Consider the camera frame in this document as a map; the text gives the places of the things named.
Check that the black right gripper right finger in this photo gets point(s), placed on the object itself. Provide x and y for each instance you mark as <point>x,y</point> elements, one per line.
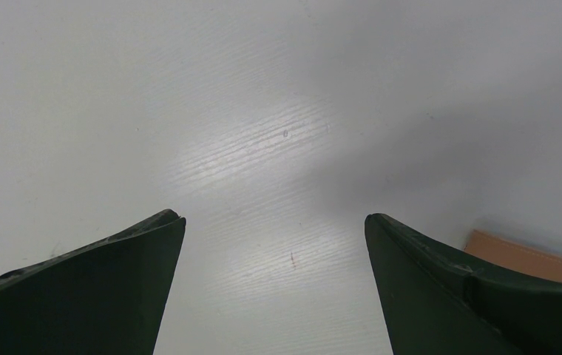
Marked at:
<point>437,299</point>

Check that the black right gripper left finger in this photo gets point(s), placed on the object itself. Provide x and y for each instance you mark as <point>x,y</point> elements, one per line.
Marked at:
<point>107,297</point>

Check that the tan leather card holder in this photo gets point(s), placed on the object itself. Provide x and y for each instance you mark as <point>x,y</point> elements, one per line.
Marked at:
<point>514,256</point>

